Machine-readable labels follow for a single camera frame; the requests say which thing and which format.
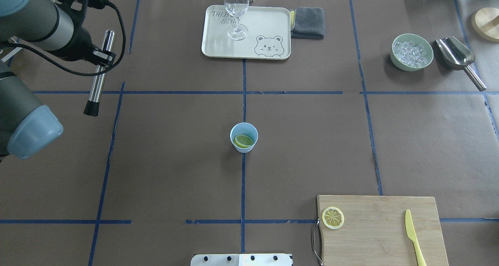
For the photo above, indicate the bamboo cutting board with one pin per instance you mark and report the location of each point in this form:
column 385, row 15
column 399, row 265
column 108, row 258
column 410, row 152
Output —
column 374, row 233

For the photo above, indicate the light blue cup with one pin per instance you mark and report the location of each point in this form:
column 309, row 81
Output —
column 244, row 128

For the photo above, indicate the dark grey folded cloth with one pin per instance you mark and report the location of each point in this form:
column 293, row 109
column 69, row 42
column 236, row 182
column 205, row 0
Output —
column 308, row 23

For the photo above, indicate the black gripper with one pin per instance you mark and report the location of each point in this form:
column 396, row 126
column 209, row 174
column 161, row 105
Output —
column 79, row 42

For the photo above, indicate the green bowl of ice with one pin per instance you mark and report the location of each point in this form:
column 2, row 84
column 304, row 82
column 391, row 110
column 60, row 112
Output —
column 411, row 53

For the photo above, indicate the clear wine glass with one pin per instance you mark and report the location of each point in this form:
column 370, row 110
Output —
column 236, row 9

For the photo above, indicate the yellow lemon slice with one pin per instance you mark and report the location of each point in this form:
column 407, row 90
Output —
column 243, row 141

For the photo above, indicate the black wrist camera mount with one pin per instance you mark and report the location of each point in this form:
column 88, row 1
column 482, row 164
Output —
column 76, row 9

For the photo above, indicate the steel ice scoop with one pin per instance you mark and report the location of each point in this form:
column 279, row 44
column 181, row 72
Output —
column 458, row 56

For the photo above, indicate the yellow plastic knife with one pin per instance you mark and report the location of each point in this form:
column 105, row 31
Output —
column 411, row 234

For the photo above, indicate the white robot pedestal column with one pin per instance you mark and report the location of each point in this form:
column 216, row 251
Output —
column 258, row 259

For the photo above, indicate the wooden mug tree stand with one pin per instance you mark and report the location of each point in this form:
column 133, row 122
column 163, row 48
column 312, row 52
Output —
column 485, row 22

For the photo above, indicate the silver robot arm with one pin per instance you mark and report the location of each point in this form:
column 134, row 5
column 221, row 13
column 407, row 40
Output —
column 43, row 38

